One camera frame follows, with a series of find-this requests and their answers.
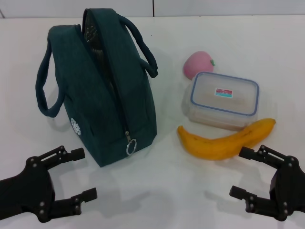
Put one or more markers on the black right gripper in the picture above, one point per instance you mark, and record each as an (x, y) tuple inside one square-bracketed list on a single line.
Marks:
[(290, 186)]

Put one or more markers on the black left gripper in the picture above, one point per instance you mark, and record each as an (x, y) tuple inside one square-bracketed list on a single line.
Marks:
[(28, 186)]

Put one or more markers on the yellow banana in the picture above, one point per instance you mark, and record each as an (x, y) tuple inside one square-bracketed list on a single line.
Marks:
[(214, 148)]

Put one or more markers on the dark teal insulated lunch bag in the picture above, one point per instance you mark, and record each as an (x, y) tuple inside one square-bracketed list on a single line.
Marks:
[(100, 100)]

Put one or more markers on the clear lunch box blue seal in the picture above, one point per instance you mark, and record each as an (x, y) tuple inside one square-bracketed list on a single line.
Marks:
[(224, 95)]

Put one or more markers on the pink toy peach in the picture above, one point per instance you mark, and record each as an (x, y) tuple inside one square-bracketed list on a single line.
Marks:
[(197, 63)]

